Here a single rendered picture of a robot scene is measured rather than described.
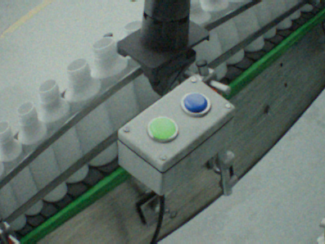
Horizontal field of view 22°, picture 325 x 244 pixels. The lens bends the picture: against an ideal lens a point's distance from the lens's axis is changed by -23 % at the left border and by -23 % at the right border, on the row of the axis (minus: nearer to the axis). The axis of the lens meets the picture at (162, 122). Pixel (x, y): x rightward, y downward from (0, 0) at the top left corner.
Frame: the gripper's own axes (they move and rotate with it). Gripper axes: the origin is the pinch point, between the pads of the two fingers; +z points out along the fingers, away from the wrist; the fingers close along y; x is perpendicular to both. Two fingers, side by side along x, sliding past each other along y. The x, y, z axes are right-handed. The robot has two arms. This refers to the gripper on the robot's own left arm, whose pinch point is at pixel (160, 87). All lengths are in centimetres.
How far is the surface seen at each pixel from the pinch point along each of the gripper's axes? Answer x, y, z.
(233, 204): -39, -83, 140
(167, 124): 0.9, -0.9, 6.6
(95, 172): -9.2, 2.2, 23.1
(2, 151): -15.8, 18.8, 11.7
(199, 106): 1.6, -6.0, 6.6
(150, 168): 2.5, 3.5, 10.0
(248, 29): -10.9, -34.7, 17.5
